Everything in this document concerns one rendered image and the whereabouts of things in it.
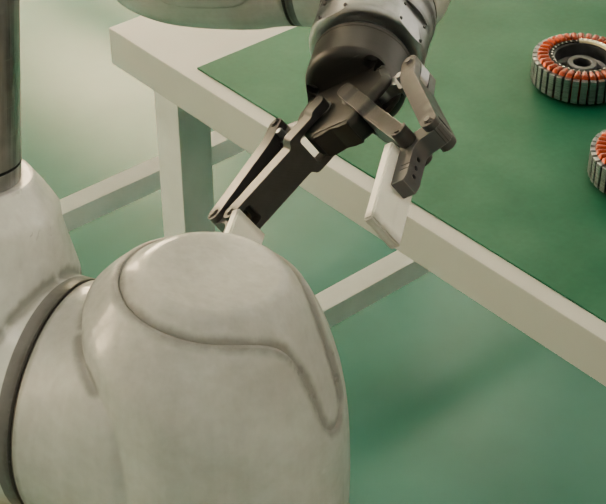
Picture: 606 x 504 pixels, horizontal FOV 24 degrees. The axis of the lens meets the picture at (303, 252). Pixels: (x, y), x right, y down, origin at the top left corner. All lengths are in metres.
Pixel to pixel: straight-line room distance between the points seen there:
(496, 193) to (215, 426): 0.74
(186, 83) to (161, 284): 0.88
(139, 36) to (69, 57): 1.51
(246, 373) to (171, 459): 0.07
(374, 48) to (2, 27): 0.30
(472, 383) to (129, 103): 1.08
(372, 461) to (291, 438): 1.42
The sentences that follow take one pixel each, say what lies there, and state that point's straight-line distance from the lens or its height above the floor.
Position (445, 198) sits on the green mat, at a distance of 1.48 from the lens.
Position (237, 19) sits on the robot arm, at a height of 1.03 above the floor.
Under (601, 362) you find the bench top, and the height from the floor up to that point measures 0.72.
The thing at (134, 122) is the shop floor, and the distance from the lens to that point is 3.03.
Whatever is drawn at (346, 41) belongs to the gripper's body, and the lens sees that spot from 1.05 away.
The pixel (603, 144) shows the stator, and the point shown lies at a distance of 1.52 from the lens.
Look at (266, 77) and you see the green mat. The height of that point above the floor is 0.75.
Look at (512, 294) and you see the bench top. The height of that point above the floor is 0.73.
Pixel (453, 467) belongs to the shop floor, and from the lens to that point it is 2.25.
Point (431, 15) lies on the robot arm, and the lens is 1.12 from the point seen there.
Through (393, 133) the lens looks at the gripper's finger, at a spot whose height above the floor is 1.08.
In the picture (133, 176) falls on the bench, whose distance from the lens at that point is 2.50.
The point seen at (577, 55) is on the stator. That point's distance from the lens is 1.69.
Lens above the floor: 1.59
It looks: 37 degrees down
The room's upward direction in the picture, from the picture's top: straight up
